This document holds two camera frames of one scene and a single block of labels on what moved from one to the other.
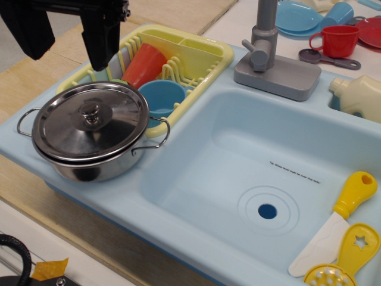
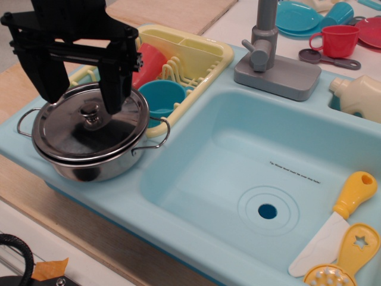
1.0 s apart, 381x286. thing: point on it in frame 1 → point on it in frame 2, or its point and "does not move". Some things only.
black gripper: (29, 22) → (78, 30)
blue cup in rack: (163, 97) does not move
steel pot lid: (87, 121) does not move
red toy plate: (370, 31) does not move
